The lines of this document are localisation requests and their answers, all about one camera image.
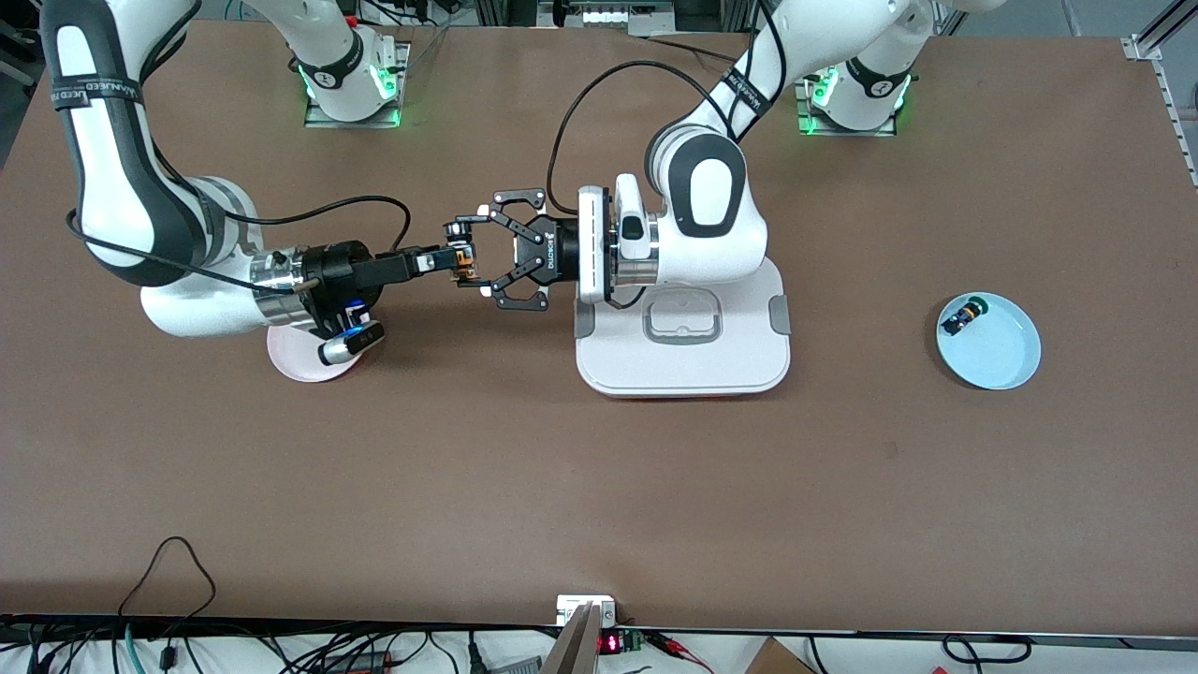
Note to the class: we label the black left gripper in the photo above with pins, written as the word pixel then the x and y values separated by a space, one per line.
pixel 546 258

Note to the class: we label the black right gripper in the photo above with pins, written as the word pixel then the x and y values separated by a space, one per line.
pixel 343 271

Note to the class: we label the orange switch module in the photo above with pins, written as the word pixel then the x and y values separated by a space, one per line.
pixel 465 267

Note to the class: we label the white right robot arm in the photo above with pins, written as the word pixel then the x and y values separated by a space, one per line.
pixel 112 168

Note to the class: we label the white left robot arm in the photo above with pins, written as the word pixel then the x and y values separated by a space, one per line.
pixel 711 225

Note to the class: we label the pale pink round plate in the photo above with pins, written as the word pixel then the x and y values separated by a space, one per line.
pixel 299 367

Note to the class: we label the white lidded container box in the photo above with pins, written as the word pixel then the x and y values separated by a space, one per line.
pixel 683 370

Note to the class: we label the white power strip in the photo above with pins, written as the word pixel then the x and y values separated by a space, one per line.
pixel 618 16

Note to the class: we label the small white box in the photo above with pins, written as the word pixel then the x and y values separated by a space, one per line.
pixel 571 607

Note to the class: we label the black power adapter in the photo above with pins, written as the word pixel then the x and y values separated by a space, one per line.
pixel 360 662

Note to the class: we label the grey metal bar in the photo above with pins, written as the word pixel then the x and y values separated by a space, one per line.
pixel 576 651

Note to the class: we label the red LED display board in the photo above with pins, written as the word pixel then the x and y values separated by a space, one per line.
pixel 610 643

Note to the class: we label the red clip leads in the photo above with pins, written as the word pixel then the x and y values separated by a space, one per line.
pixel 679 646

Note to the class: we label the brown cardboard piece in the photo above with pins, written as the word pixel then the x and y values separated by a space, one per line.
pixel 777 660

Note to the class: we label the light blue round plate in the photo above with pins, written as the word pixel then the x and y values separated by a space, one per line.
pixel 997 351

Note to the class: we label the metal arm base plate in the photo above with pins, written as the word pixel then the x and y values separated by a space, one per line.
pixel 847 132
pixel 323 123

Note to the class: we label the green blue switch module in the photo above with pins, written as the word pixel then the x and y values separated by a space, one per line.
pixel 956 322

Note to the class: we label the aluminium extrusion frame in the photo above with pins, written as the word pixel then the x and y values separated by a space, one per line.
pixel 1146 45

